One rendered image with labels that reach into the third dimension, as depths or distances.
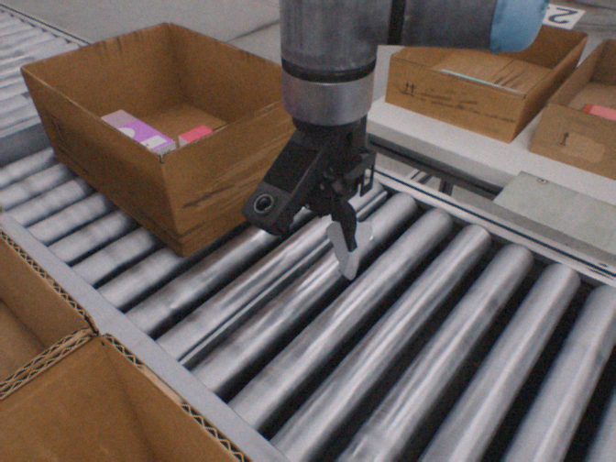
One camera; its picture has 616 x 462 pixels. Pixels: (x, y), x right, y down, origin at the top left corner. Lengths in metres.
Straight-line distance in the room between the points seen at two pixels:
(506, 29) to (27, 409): 0.40
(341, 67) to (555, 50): 0.94
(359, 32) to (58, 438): 0.35
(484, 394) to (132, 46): 0.82
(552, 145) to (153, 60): 0.76
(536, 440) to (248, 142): 0.50
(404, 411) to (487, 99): 0.63
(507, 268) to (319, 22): 0.45
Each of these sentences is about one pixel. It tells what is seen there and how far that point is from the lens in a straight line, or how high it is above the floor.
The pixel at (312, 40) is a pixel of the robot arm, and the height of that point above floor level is 1.09.
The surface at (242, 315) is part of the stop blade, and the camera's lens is 0.63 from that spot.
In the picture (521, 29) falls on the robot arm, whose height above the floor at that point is 1.10.
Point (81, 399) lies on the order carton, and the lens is 0.27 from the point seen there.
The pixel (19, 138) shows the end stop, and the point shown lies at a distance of 1.05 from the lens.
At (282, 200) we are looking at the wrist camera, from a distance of 0.47.
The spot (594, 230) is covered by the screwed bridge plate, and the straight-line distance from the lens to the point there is 0.84.
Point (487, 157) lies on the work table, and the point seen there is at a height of 0.75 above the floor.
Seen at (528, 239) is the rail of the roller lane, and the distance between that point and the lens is 0.80.
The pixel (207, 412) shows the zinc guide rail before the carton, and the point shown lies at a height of 0.89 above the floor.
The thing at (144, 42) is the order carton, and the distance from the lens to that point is 1.02.
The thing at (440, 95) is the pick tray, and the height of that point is 0.80.
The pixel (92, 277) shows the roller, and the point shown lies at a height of 0.74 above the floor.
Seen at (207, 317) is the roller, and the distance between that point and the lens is 0.63.
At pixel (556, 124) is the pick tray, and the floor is 0.82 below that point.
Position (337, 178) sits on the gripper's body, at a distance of 0.52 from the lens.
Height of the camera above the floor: 1.23
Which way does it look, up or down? 42 degrees down
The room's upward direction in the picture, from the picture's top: straight up
